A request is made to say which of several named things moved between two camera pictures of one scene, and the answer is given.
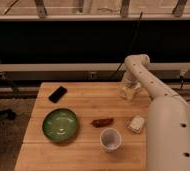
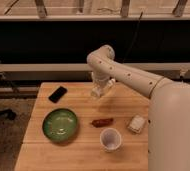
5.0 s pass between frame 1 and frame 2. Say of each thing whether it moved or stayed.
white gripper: moved
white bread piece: stayed
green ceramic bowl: stayed
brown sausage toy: stayed
